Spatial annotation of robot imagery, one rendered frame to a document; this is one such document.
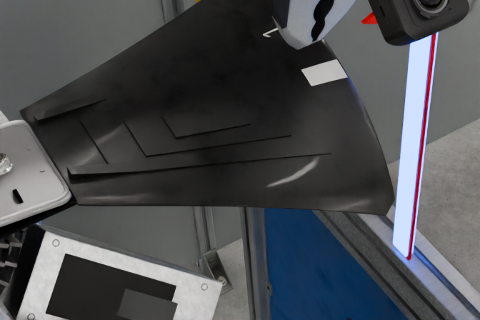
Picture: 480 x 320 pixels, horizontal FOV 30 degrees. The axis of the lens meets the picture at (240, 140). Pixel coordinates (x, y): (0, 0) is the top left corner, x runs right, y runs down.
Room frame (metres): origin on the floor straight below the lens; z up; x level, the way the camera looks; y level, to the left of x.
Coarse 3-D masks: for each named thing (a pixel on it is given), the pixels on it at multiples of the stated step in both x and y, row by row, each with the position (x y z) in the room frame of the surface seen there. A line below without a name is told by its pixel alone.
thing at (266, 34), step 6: (264, 24) 0.55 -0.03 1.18; (270, 24) 0.55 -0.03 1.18; (252, 30) 0.54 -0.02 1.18; (258, 30) 0.54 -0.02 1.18; (264, 30) 0.54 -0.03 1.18; (270, 30) 0.54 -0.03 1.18; (276, 30) 0.54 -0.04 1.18; (258, 36) 0.54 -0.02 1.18; (264, 36) 0.54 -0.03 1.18; (270, 36) 0.54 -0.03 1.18; (276, 36) 0.54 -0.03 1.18; (264, 42) 0.53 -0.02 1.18; (270, 42) 0.53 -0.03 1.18
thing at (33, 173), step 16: (0, 128) 0.45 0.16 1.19; (16, 128) 0.45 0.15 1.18; (0, 144) 0.43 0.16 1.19; (16, 144) 0.43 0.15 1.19; (32, 144) 0.43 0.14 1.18; (16, 160) 0.42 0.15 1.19; (32, 160) 0.42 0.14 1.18; (48, 160) 0.42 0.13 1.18; (0, 176) 0.40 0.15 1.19; (16, 176) 0.40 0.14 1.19; (32, 176) 0.40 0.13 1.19; (48, 176) 0.40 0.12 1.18; (0, 192) 0.39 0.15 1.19; (32, 192) 0.39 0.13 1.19; (48, 192) 0.39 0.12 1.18; (64, 192) 0.39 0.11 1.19; (0, 208) 0.38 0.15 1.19; (16, 208) 0.37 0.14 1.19; (32, 208) 0.37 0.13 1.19; (48, 208) 0.38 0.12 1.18; (0, 224) 0.36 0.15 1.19
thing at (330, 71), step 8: (320, 64) 0.51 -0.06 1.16; (328, 64) 0.51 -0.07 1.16; (336, 64) 0.52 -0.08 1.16; (304, 72) 0.50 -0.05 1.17; (312, 72) 0.51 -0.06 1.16; (320, 72) 0.51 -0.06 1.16; (328, 72) 0.51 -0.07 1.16; (336, 72) 0.51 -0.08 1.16; (344, 72) 0.51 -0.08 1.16; (312, 80) 0.50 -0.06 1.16; (320, 80) 0.50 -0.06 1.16; (328, 80) 0.50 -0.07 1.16
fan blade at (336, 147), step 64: (256, 0) 0.57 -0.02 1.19; (128, 64) 0.51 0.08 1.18; (192, 64) 0.51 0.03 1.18; (256, 64) 0.51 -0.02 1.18; (64, 128) 0.44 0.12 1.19; (128, 128) 0.44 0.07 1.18; (192, 128) 0.44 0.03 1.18; (256, 128) 0.45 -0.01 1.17; (320, 128) 0.46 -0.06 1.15; (128, 192) 0.39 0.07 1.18; (192, 192) 0.39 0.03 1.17; (256, 192) 0.40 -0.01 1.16; (320, 192) 0.41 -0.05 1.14; (384, 192) 0.42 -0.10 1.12
